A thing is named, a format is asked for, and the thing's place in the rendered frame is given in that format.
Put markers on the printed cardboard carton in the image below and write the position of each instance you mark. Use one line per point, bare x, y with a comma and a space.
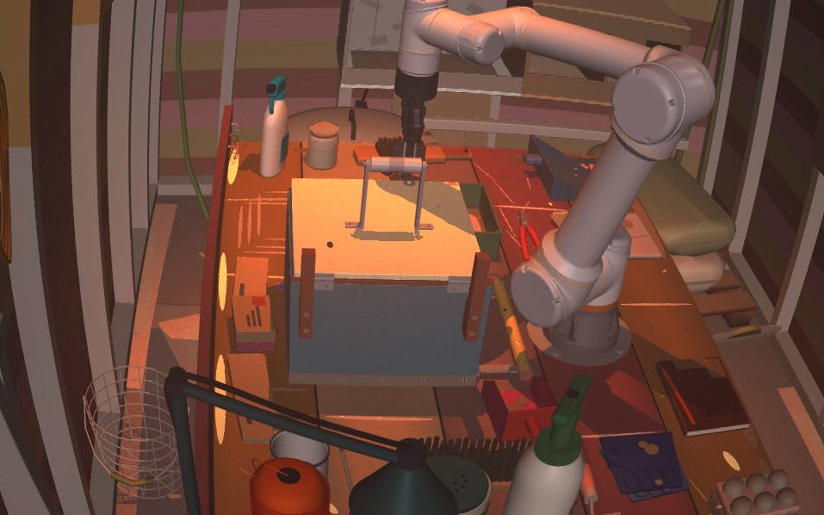
254, 322

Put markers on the dark blue dustpan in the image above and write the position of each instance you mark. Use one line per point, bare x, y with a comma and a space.
562, 175

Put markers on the round mounting plate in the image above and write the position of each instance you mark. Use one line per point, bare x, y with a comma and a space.
555, 352

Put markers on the grey-blue nest box body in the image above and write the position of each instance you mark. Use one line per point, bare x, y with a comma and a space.
383, 329

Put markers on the brown wooden post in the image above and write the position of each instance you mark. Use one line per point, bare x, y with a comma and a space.
476, 300
307, 300

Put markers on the red box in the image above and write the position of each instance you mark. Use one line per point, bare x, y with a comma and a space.
512, 408

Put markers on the green plastic crate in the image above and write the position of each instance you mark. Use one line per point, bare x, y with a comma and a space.
494, 233

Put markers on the dark green desk lamp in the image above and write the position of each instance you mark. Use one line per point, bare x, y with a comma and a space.
404, 494

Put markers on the pale egg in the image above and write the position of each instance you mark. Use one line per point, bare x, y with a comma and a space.
785, 495
764, 500
734, 487
778, 476
741, 505
756, 481

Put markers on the tan nest box lid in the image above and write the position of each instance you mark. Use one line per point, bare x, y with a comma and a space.
383, 250

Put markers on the orange wooden stick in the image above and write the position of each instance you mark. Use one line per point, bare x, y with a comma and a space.
512, 326

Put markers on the brown wooden blocks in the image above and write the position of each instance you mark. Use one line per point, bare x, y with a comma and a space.
726, 304

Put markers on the small beige sack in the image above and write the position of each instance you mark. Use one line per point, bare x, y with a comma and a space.
701, 268

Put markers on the large beige sack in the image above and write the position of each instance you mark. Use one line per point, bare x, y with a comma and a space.
683, 207

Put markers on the tan jar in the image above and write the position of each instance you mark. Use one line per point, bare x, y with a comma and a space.
322, 150

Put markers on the tan flat board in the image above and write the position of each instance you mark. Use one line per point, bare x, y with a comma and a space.
248, 394

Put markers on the white enamel mug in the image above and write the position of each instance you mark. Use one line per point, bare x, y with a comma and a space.
293, 444

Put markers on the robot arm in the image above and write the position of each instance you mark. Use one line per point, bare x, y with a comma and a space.
597, 200

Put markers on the green perforated disc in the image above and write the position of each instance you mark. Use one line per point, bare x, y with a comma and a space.
465, 487

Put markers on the pink egg carton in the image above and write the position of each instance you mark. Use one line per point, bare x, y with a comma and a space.
718, 492

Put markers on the dark bristle brush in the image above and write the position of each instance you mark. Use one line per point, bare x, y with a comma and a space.
483, 458

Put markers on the dark book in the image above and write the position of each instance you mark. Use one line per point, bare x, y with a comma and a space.
705, 397

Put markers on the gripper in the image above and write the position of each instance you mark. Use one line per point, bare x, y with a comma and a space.
413, 89

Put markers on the orange round can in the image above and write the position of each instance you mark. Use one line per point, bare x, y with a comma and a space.
290, 494

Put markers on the white spray bottle teal head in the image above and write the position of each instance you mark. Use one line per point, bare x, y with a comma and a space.
273, 143

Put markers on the white spray bottle green head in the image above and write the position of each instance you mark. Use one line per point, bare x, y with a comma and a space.
547, 480

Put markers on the wooden turn-button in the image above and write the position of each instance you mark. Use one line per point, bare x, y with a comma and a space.
368, 154

